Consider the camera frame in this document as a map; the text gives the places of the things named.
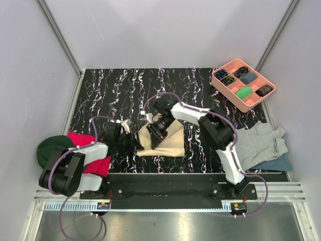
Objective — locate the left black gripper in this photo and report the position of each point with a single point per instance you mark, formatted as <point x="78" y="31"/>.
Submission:
<point x="133" y="142"/>

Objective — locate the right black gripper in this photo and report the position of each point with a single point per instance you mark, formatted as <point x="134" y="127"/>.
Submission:
<point x="155" y="140"/>

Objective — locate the beige cloth napkin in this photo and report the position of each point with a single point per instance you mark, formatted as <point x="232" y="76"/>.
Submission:
<point x="172" y="146"/>

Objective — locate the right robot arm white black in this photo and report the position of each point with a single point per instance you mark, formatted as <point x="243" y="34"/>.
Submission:
<point x="216" y="130"/>

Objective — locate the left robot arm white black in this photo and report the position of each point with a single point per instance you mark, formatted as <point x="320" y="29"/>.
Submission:
<point x="77" y="163"/>

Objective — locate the red folded cloth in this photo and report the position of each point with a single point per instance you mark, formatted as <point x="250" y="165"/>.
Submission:
<point x="99" y="167"/>

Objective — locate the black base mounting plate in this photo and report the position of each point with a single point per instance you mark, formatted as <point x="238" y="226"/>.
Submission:
<point x="123" y="186"/>

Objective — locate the dark green baseball cap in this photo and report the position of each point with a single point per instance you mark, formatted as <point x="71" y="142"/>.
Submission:
<point x="47" y="146"/>

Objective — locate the blue patterned rolled sock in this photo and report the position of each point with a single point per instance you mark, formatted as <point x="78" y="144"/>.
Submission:
<point x="221" y="74"/>

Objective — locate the yellow patterned rolled sock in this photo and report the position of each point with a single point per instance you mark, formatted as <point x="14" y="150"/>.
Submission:
<point x="227" y="80"/>

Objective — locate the pink divided tray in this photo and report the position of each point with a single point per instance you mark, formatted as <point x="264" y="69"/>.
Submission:
<point x="229" y="91"/>

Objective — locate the grey t-shirt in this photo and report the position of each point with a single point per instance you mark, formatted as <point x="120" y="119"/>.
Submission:
<point x="260" y="143"/>

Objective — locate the green rolled sock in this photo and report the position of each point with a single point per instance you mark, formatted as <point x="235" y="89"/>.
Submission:
<point x="244" y="92"/>

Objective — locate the dark multicolour rolled sock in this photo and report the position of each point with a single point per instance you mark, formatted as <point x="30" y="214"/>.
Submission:
<point x="241" y="71"/>

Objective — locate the grey-blue rolled sock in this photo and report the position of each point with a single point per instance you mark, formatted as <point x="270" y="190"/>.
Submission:
<point x="248" y="78"/>

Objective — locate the dark brown rolled sock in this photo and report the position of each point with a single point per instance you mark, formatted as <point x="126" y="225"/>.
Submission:
<point x="264" y="90"/>

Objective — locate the blue folded cloth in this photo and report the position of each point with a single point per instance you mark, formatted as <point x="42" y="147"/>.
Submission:
<point x="281" y="164"/>

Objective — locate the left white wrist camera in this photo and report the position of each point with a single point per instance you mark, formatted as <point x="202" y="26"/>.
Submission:
<point x="125" y="126"/>

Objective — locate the aluminium frame rail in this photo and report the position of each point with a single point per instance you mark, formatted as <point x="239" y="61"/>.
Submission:
<point x="59" y="36"/>

